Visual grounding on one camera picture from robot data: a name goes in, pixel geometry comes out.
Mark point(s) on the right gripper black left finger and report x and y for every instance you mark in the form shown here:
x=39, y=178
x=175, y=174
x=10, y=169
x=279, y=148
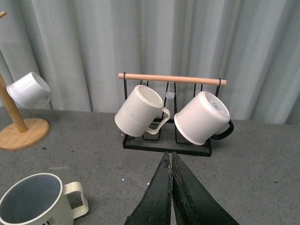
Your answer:
x=155, y=205

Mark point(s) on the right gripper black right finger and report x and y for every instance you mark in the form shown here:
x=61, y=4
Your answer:
x=193, y=204

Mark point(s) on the cream HOME mug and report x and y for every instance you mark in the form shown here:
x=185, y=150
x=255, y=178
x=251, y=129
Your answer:
x=41, y=199

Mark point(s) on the cream ribbed hanging mug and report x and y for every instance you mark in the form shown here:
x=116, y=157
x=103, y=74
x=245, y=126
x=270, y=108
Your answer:
x=139, y=110

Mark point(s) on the wooden mug tree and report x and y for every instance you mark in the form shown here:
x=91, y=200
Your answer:
x=22, y=133

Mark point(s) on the white mug on tree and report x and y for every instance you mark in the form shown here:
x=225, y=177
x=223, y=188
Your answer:
x=29, y=91

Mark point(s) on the grey curtain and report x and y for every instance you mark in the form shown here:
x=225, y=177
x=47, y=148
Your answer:
x=80, y=46

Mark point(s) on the white mug black handle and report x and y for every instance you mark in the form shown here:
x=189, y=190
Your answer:
x=204, y=117

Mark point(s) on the black wire mug rack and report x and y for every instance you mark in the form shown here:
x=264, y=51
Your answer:
x=168, y=138

